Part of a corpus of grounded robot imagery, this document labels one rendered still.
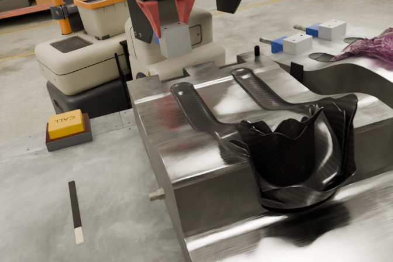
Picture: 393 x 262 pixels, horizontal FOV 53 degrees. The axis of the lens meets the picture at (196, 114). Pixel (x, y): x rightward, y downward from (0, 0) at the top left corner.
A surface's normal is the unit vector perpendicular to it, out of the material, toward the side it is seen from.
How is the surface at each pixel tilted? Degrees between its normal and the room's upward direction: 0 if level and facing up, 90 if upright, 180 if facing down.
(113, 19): 92
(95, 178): 0
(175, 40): 89
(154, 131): 0
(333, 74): 90
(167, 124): 1
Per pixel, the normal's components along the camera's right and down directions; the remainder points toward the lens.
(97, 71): 0.59, 0.33
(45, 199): -0.13, -0.86
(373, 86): -0.82, 0.37
